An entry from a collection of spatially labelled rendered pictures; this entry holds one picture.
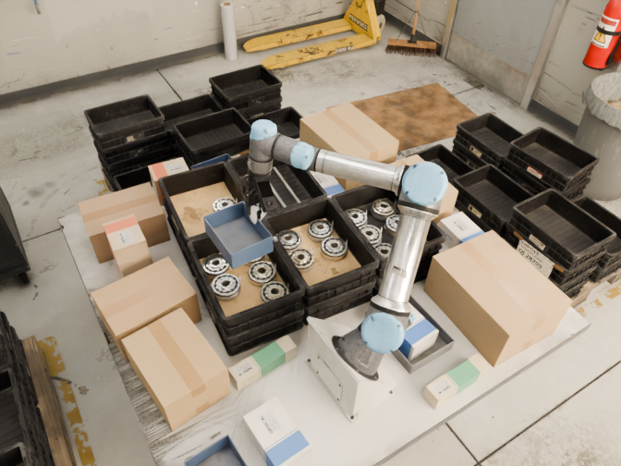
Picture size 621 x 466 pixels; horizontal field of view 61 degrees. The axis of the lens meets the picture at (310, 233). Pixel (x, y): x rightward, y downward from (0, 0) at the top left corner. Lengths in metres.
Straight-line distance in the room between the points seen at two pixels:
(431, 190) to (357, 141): 1.14
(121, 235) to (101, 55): 3.03
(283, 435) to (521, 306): 0.91
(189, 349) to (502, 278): 1.12
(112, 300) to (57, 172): 2.21
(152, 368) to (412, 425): 0.85
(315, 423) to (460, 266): 0.76
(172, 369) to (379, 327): 0.68
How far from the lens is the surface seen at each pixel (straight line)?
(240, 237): 1.78
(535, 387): 2.92
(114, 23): 4.88
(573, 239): 2.95
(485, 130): 3.74
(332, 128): 2.59
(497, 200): 3.19
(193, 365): 1.75
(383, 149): 2.51
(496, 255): 2.10
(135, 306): 1.93
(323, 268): 2.01
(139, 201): 2.32
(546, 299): 2.03
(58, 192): 3.90
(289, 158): 1.53
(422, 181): 1.43
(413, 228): 1.45
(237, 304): 1.91
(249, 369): 1.84
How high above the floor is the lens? 2.34
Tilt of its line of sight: 45 degrees down
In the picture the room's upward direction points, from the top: 2 degrees clockwise
